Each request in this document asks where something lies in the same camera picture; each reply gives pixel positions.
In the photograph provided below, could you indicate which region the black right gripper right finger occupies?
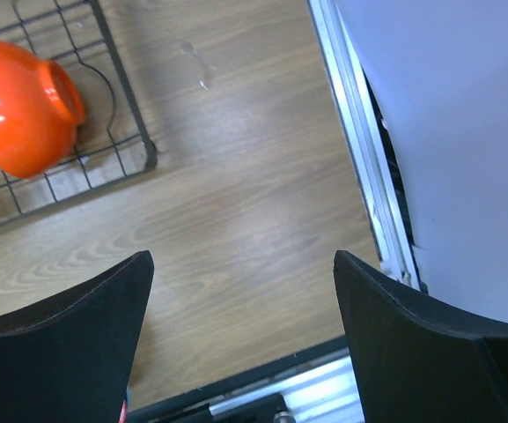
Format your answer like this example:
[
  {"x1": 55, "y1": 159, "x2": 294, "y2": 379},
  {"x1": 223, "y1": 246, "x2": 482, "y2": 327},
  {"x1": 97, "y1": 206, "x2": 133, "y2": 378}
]
[{"x1": 334, "y1": 250, "x2": 508, "y2": 422}]

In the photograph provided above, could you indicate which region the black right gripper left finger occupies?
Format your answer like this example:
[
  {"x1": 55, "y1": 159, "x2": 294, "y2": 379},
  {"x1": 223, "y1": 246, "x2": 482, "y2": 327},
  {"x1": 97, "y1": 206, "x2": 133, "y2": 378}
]
[{"x1": 0, "y1": 250, "x2": 154, "y2": 422}]

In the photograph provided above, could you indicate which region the orange-red bowl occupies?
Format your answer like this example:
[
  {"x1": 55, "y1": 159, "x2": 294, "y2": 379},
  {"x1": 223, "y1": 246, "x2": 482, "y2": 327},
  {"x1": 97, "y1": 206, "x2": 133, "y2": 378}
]
[{"x1": 0, "y1": 41, "x2": 86, "y2": 179}]

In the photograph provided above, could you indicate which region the aluminium rail frame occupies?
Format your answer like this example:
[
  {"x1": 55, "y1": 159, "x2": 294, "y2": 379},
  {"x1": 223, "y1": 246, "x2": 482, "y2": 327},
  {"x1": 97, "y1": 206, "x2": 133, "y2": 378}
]
[{"x1": 210, "y1": 1, "x2": 420, "y2": 422}]

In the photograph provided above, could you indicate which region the black wire dish rack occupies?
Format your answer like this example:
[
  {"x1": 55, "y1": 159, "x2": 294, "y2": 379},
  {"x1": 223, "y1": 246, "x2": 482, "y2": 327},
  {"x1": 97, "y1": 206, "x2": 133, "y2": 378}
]
[{"x1": 0, "y1": 1, "x2": 157, "y2": 226}]

